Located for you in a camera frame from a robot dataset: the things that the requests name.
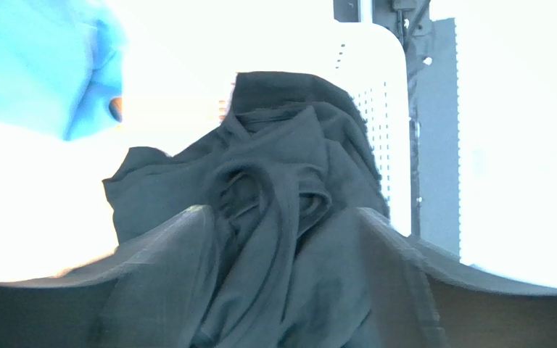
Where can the white plastic laundry basket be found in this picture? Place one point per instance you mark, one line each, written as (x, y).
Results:
(367, 61)

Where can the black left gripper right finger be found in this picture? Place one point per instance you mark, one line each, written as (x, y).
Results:
(422, 297)

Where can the blue ribbed tank top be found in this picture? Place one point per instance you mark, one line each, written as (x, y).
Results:
(61, 67)

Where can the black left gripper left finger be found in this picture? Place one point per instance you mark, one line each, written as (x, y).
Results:
(114, 289)

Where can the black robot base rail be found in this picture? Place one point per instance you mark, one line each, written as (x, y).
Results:
(431, 59)

